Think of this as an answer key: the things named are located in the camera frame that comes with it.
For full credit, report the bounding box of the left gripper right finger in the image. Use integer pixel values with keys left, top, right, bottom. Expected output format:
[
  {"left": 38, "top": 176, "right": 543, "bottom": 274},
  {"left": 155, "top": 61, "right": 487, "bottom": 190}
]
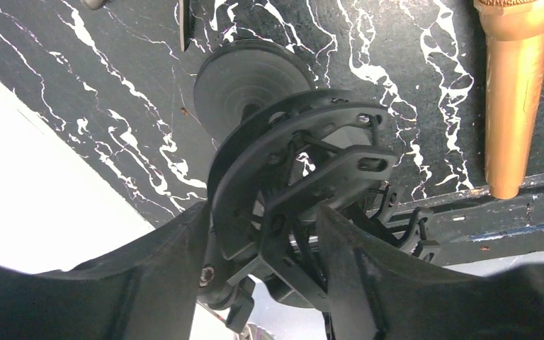
[{"left": 316, "top": 206, "right": 544, "bottom": 339}]

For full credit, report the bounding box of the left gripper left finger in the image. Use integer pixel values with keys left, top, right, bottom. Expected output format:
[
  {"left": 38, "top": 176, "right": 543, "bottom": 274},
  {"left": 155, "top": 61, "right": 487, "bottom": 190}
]
[{"left": 0, "top": 202, "right": 210, "bottom": 339}]

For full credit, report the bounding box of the round base shock mount stand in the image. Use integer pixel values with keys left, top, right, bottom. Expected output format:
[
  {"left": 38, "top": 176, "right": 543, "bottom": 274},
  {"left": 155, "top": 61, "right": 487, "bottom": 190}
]
[{"left": 193, "top": 39, "right": 438, "bottom": 333}]

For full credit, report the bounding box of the gold microphone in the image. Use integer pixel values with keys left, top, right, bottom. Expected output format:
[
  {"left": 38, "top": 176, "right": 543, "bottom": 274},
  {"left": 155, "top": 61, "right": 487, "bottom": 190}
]
[{"left": 473, "top": 1, "right": 544, "bottom": 200}]

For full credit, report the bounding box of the tripod shock mount stand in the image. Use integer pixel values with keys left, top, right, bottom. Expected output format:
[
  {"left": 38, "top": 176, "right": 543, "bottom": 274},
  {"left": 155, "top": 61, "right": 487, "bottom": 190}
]
[{"left": 178, "top": 0, "right": 191, "bottom": 52}]

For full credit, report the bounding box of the black front mounting bar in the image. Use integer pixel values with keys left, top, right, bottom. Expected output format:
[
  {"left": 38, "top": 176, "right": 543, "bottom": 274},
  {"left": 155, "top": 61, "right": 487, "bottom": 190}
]
[{"left": 388, "top": 174, "right": 544, "bottom": 266}]

